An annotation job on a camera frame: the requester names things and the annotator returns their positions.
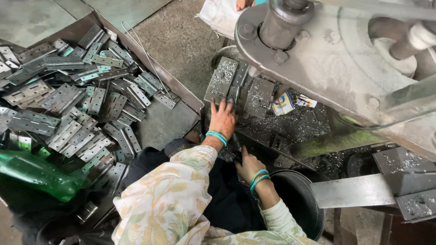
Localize person's right hand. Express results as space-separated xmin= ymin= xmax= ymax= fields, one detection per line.
xmin=234 ymin=146 xmax=267 ymax=186

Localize person's left hand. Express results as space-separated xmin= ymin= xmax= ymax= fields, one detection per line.
xmin=208 ymin=98 xmax=238 ymax=141

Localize single grey metal hinge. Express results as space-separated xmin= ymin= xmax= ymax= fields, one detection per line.
xmin=226 ymin=61 xmax=250 ymax=103

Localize blue green right wrist bangles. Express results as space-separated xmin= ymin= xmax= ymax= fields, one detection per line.
xmin=250 ymin=169 xmax=271 ymax=195

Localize blue green wrist bangles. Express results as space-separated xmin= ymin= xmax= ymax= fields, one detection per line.
xmin=205 ymin=131 xmax=228 ymax=147
xmin=250 ymin=169 xmax=271 ymax=195

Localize wide metal die plate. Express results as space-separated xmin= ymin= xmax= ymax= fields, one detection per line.
xmin=204 ymin=56 xmax=239 ymax=106

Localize blue green left wrist bangles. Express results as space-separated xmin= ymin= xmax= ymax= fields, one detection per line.
xmin=205 ymin=131 xmax=228 ymax=147

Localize square metal die plate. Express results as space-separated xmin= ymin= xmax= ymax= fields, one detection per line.
xmin=244 ymin=76 xmax=275 ymax=120

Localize person's dark lap clothing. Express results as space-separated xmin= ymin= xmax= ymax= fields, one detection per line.
xmin=120 ymin=138 xmax=268 ymax=235

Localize white blue snack wrapper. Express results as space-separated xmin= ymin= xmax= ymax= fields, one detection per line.
xmin=271 ymin=91 xmax=295 ymax=116

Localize heap of metal shavings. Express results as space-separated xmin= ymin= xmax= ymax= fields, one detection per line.
xmin=204 ymin=85 xmax=344 ymax=171

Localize large sheet metal tray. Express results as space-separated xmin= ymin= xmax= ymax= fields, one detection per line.
xmin=0 ymin=10 xmax=205 ymax=232

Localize black plastic bucket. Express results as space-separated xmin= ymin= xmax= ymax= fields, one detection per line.
xmin=269 ymin=170 xmax=326 ymax=241

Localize small white orange wrapper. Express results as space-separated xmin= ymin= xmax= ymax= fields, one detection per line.
xmin=295 ymin=96 xmax=318 ymax=108

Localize white woven sack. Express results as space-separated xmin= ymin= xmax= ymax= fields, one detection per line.
xmin=196 ymin=0 xmax=254 ymax=39

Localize flat steel bar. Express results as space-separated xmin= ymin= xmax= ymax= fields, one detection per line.
xmin=310 ymin=173 xmax=397 ymax=209

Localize grey press machine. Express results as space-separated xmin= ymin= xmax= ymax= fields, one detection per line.
xmin=234 ymin=0 xmax=436 ymax=162

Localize pile of steel hinges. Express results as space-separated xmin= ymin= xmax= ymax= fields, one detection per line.
xmin=0 ymin=24 xmax=181 ymax=198

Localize green plastic bottle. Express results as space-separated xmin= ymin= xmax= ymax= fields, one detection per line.
xmin=0 ymin=150 xmax=87 ymax=203

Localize black machine lever handle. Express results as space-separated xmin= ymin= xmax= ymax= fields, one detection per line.
xmin=232 ymin=133 xmax=243 ymax=153

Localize thin bent steel wire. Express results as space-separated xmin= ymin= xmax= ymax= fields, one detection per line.
xmin=121 ymin=21 xmax=172 ymax=99

